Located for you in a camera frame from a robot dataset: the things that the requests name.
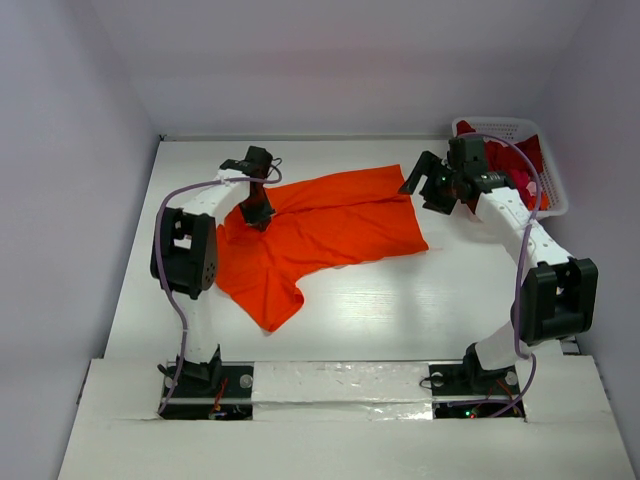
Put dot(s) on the small orange cloth in basket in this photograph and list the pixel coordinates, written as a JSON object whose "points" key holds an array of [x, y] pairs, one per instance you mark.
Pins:
{"points": [[544, 203]]}

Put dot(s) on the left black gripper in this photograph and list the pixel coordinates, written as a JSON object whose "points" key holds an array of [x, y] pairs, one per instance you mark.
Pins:
{"points": [[260, 220]]}

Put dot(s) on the orange t shirt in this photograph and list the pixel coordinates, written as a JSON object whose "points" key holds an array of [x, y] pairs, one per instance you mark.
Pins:
{"points": [[333, 221]]}

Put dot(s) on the white plastic basket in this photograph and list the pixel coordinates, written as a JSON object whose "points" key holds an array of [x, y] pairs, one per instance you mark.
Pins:
{"points": [[529, 138]]}

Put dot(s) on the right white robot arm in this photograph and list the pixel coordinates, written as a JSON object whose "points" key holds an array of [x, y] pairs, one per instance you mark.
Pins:
{"points": [[555, 292]]}

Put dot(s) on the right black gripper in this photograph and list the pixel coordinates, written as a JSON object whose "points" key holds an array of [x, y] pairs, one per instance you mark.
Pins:
{"points": [[433, 185]]}

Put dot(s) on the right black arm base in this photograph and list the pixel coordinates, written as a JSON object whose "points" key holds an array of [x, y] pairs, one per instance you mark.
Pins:
{"points": [[456, 396]]}

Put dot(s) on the pink cloth in basket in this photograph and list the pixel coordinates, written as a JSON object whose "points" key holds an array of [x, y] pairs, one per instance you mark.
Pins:
{"points": [[532, 187]]}

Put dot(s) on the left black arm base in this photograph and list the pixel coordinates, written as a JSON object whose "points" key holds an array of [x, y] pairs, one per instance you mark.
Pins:
{"points": [[230, 400]]}

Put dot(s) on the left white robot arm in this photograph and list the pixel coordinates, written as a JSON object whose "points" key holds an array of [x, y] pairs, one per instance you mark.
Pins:
{"points": [[185, 253]]}

